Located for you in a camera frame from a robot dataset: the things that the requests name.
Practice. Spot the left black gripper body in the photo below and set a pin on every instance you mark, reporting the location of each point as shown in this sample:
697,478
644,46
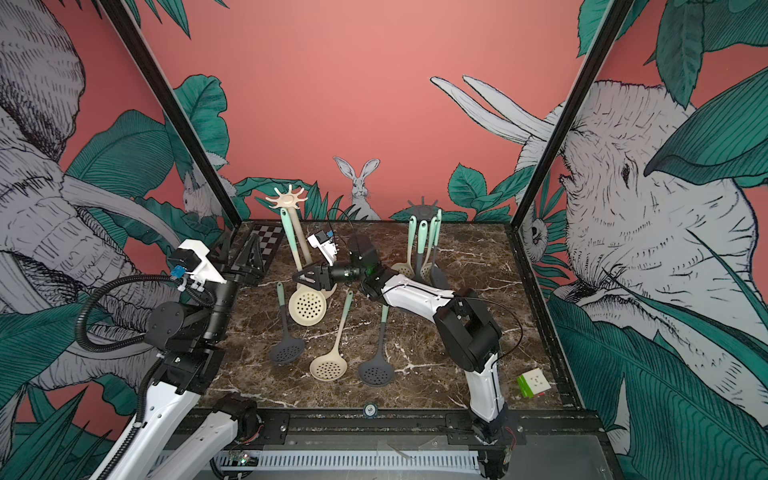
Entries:
224,303

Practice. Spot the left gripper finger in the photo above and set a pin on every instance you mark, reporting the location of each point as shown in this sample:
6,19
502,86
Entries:
248,264
222,252

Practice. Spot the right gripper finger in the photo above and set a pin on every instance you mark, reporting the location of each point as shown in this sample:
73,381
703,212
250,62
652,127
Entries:
308,274
301,288

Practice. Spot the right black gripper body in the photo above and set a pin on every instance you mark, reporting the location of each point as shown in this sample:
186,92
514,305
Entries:
346,274

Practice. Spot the beige skimmer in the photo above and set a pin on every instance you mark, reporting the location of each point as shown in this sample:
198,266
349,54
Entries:
405,268
433,234
307,306
332,366

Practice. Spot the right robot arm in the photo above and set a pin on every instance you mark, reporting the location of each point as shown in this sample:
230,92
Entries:
468,331

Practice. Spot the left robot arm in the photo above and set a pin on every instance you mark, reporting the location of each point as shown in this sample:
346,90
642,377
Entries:
186,337

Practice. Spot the beige utensil rack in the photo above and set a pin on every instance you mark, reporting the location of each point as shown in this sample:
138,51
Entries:
290,200

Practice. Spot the dark grey utensil rack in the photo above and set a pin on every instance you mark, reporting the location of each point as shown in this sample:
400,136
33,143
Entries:
426,212

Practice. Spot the checkerboard calibration board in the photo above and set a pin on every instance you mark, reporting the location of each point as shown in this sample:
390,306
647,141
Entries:
270,237

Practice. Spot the white perforated vent strip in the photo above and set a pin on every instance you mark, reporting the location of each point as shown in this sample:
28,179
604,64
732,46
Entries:
307,460

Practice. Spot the green white cube object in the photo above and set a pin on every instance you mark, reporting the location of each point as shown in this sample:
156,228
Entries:
533,383

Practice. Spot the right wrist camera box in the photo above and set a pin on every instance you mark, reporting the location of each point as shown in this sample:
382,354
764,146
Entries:
325,242

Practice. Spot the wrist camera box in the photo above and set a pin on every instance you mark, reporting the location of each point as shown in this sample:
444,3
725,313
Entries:
325,242
191,267

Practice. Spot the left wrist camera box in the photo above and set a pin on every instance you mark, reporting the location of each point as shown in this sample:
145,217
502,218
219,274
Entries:
191,267

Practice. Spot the small round rail knob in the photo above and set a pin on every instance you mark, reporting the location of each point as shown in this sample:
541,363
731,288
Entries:
370,410

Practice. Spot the black front rail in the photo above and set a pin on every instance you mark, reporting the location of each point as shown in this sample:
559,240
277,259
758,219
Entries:
457,425

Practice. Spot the left black frame post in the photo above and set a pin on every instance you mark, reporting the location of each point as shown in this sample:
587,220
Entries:
128,30

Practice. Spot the black frame post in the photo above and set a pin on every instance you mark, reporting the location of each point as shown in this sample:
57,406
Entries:
612,22
128,30

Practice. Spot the right black frame post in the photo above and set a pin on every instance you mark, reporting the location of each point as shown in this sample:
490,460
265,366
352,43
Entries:
612,22

